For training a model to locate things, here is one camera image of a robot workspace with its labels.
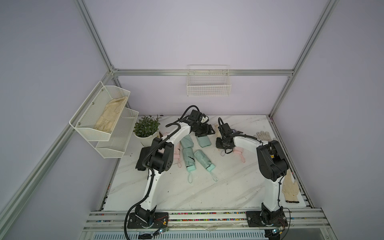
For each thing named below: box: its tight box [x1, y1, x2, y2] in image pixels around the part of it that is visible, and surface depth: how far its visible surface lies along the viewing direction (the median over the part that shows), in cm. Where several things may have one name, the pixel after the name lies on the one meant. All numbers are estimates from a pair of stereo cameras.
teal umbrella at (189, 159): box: [182, 147, 196, 184], surface depth 94 cm
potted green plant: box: [133, 114, 162, 147], surface depth 93 cm
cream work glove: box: [281, 169, 300, 203], surface depth 85 cm
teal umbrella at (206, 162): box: [194, 149, 218, 182], surface depth 93 cm
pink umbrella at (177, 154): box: [174, 142, 182, 168], surface depth 97 cm
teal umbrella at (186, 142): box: [179, 134, 194, 149], surface depth 105 cm
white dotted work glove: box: [253, 131, 278, 142], surface depth 110 cm
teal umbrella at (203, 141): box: [196, 136, 212, 148], surface depth 106 cm
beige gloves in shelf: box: [93, 96, 128, 133], surface depth 80 cm
